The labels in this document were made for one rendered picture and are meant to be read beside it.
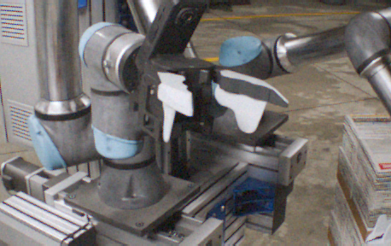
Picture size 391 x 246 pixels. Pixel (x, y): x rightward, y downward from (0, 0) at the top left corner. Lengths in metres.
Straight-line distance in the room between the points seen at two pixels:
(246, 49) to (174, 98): 0.97
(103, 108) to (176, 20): 0.22
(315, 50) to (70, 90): 0.70
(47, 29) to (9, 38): 0.51
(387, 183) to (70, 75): 0.80
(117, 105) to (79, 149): 0.30
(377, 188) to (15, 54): 1.01
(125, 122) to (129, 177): 0.36
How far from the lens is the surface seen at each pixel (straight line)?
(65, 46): 0.98
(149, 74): 0.55
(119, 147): 0.78
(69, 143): 1.02
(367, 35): 1.19
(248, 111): 0.59
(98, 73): 0.75
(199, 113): 0.60
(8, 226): 1.30
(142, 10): 0.88
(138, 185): 1.12
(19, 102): 1.52
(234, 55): 1.45
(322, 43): 1.42
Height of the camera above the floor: 1.42
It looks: 23 degrees down
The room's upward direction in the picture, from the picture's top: straight up
